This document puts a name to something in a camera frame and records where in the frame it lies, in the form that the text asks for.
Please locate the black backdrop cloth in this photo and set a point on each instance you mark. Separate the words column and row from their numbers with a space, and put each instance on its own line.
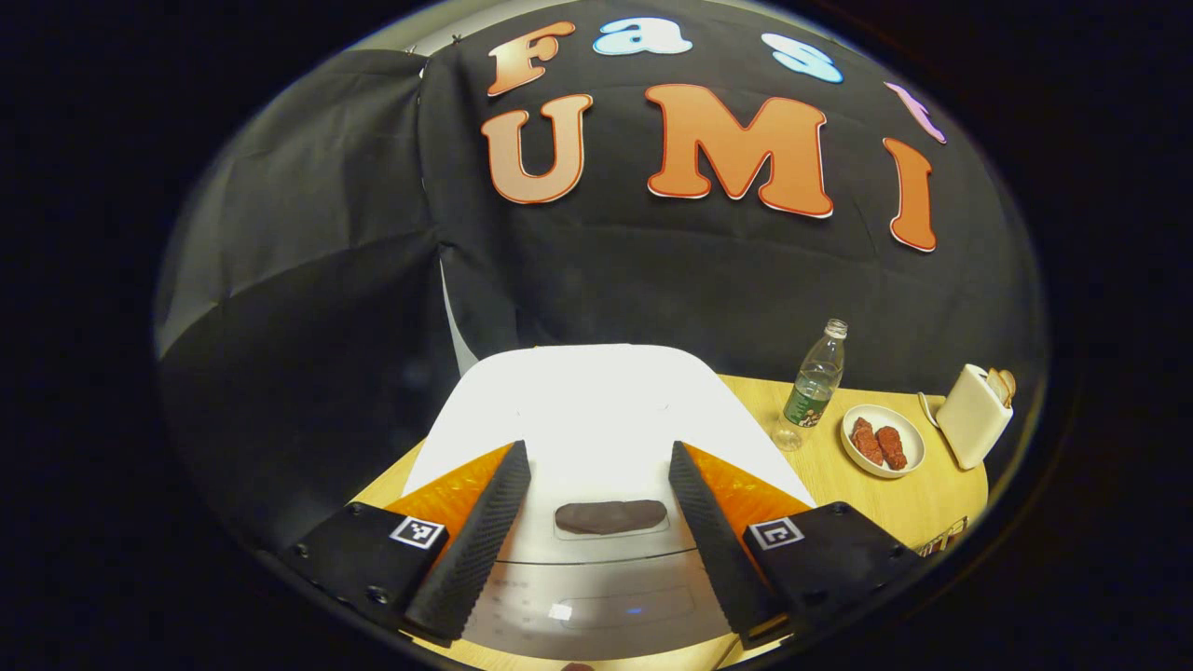
column 652, row 280

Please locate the toast slice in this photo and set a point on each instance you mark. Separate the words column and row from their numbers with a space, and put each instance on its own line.
column 995, row 387
column 1008, row 384

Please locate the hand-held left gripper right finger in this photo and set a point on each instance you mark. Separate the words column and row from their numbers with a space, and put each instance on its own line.
column 718, row 550

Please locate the white toaster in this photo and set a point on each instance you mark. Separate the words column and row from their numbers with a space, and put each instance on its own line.
column 969, row 419

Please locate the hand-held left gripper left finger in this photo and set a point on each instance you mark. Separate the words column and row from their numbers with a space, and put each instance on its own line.
column 475, row 550

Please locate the clear water bottle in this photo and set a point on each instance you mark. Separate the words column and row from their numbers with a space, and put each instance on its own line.
column 813, row 391

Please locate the red meat piece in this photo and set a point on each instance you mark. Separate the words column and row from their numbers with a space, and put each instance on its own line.
column 892, row 449
column 867, row 443

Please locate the white rice cooker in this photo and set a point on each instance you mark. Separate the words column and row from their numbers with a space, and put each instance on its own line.
column 606, row 410

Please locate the white round plate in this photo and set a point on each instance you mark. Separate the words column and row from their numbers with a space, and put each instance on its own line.
column 913, row 438

